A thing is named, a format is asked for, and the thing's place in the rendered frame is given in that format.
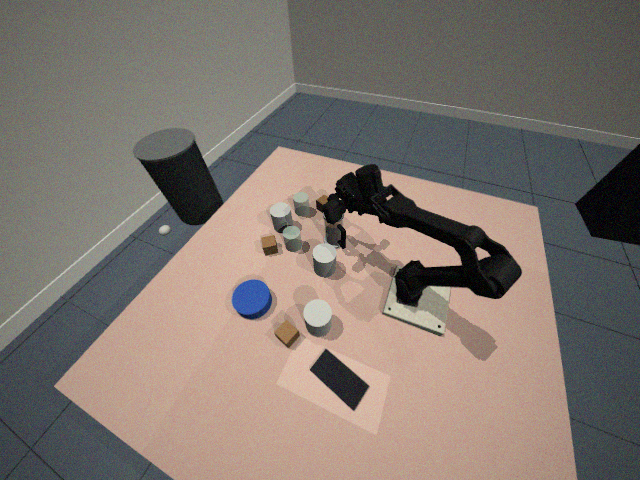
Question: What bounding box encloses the blue short cylinder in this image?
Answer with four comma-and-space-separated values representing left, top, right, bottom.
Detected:
231, 280, 272, 320

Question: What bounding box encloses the glass coffee press with plunger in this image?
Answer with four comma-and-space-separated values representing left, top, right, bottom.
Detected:
323, 213, 346, 249

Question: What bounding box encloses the brown cube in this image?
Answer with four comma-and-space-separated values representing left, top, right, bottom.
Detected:
274, 320, 300, 348
316, 195, 328, 213
261, 235, 278, 256

